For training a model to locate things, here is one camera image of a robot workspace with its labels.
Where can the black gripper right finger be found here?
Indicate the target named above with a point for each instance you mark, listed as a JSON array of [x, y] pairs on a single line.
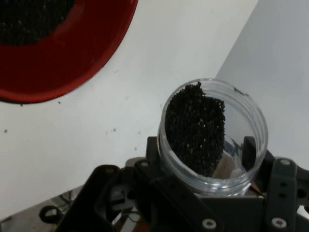
[[282, 183]]

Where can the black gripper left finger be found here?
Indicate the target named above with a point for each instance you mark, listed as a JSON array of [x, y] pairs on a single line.
[[96, 193]]

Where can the clear jar with black seeds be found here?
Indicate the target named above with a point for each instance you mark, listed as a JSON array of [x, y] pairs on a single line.
[[193, 125]]

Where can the red bowl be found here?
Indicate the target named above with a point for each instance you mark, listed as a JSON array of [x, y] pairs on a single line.
[[72, 60]]

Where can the black seed pile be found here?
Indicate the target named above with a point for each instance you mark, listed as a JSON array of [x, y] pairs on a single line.
[[29, 19]]

